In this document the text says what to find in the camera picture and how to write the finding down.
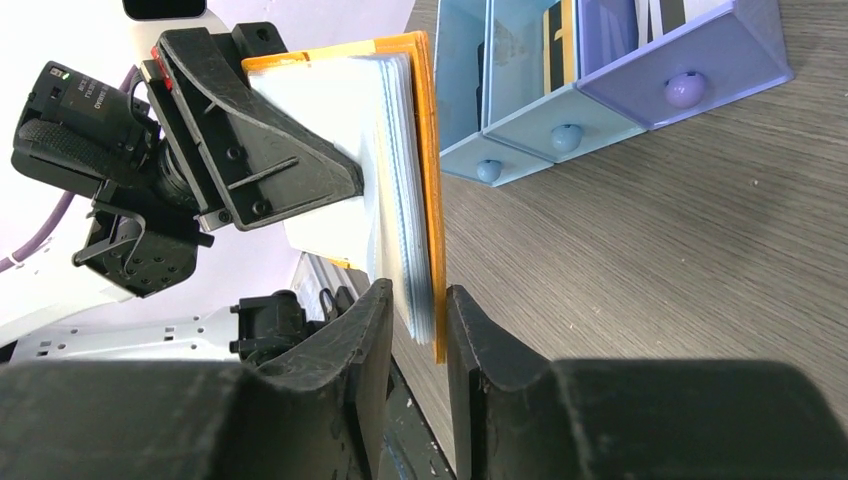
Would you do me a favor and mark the yellow item in blue drawer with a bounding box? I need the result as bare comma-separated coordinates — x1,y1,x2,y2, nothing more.
542,0,580,94

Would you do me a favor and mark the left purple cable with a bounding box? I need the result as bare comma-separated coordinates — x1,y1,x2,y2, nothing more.
0,64,144,274

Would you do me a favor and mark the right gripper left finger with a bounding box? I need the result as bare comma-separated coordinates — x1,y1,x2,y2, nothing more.
258,279,394,479

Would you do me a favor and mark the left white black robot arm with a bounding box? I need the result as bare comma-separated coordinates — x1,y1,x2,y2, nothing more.
12,22,364,303

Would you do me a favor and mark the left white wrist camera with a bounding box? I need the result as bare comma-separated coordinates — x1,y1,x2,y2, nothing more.
122,0,227,51

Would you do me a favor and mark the blue purple three-drawer organizer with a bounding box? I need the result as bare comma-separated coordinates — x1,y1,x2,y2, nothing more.
435,1,793,187

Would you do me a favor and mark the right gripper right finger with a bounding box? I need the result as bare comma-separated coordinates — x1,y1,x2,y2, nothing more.
447,285,563,479

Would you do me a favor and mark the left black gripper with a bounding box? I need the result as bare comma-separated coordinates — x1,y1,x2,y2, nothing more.
142,22,364,231

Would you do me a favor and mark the orange leather card holder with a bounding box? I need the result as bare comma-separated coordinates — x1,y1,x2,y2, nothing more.
242,31,447,363

